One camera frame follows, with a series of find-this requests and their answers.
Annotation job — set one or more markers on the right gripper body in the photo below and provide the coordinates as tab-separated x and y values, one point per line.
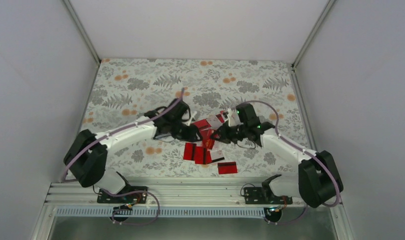
233	135

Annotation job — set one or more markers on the red card gold ribbon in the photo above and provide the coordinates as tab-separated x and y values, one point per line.
207	141

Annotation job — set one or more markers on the blue card holder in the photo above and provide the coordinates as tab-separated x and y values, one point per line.
162	136

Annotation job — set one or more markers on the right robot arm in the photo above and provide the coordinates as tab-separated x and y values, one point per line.
317	180

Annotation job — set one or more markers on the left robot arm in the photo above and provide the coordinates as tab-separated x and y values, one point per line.
87	157

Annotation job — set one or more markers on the translucent red circle card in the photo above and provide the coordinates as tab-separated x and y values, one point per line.
222	116

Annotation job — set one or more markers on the red card black stripe top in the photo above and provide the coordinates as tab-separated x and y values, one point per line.
202	124

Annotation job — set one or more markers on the red card black stripe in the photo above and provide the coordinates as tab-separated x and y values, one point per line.
202	124
225	168
202	156
189	151

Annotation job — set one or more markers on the red card black stripe left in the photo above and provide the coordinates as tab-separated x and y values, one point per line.
189	151

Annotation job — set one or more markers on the white card black stripe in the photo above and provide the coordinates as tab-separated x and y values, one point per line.
217	156

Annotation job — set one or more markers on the red card black stripe front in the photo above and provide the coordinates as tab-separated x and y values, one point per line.
202	156

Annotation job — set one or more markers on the red card black stripe middle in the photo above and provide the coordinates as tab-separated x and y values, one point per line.
225	168

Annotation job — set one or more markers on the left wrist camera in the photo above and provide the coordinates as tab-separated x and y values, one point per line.
180	112

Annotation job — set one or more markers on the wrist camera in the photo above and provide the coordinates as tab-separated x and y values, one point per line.
180	112
247	115

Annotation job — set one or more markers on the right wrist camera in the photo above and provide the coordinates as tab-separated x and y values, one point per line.
247	115

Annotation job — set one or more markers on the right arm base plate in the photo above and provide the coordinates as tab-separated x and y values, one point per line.
257	196

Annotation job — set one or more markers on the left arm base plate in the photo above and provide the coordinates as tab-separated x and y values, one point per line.
139	197

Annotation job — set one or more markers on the aluminium rail frame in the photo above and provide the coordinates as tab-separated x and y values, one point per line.
167	191

